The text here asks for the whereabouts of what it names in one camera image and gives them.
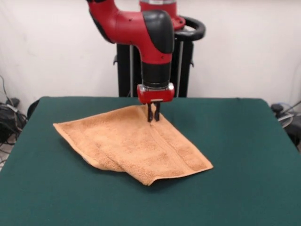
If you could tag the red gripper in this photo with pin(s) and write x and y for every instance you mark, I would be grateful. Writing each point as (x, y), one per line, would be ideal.
(155, 95)

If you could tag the dark green table cloth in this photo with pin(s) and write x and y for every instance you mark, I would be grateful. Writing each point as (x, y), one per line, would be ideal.
(70, 188)

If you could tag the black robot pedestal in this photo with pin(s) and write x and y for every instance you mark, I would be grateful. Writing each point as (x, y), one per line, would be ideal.
(185, 58)

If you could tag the small black device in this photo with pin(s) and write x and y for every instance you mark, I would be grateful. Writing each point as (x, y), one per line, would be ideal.
(277, 107)

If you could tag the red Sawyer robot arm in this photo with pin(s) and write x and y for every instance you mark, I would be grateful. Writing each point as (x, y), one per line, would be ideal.
(136, 26)

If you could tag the orange towel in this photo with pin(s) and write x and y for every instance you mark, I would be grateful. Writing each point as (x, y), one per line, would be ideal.
(136, 146)

